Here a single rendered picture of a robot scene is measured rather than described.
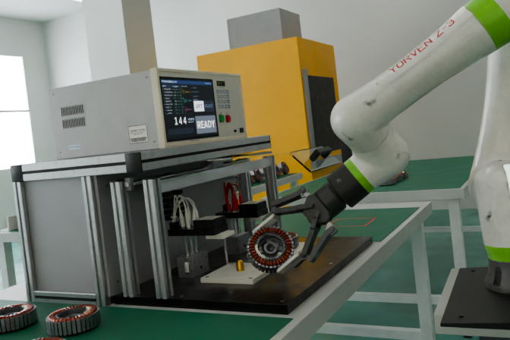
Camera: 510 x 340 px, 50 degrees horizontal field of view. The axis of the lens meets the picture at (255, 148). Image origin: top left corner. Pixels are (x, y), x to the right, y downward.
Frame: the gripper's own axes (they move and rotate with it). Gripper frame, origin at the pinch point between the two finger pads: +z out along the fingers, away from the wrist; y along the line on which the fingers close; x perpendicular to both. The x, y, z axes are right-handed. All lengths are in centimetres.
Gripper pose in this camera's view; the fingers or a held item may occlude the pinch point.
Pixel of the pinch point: (272, 247)
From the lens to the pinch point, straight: 134.3
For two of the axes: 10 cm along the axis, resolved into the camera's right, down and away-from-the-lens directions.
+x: -4.6, -3.4, -8.2
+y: -4.8, -6.8, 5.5
